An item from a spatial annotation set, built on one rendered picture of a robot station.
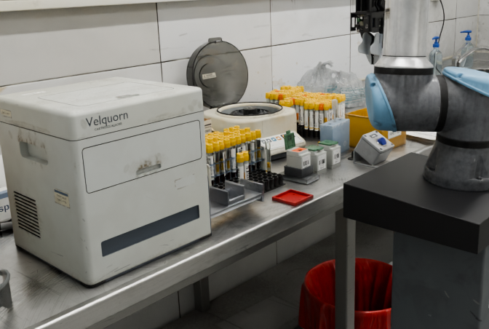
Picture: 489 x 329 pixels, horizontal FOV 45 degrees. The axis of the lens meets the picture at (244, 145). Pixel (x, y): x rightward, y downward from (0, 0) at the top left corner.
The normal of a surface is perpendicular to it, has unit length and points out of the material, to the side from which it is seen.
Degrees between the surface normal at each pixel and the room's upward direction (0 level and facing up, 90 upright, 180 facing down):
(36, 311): 0
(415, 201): 3
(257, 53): 90
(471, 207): 3
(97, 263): 90
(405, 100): 85
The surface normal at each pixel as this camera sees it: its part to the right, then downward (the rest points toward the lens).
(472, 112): -0.05, 0.31
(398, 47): -0.51, 0.15
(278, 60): 0.73, 0.15
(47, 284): -0.04, -0.96
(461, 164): -0.34, -0.02
